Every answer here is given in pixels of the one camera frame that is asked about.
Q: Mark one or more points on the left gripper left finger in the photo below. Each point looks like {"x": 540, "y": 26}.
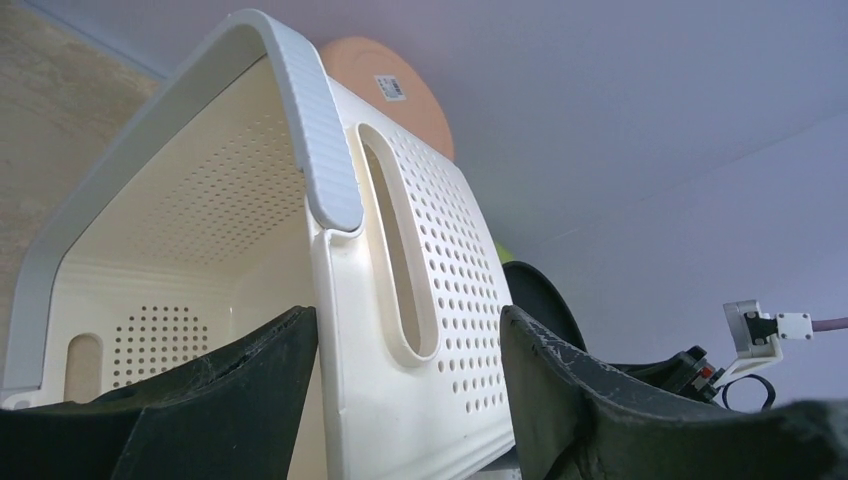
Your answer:
{"x": 233, "y": 413}

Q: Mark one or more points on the tall black cylindrical bin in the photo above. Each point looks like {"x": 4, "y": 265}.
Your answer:
{"x": 534, "y": 293}

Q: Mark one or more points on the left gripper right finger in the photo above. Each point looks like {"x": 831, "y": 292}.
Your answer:
{"x": 576, "y": 417}

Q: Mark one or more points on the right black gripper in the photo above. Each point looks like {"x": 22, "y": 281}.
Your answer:
{"x": 687, "y": 374}

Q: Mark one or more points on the green plastic tub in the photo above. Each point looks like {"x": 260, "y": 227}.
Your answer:
{"x": 503, "y": 253}

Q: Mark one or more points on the cream plastic storage basket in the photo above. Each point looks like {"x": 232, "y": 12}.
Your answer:
{"x": 250, "y": 183}

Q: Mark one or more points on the large orange plastic bucket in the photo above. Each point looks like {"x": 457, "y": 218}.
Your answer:
{"x": 383, "y": 79}

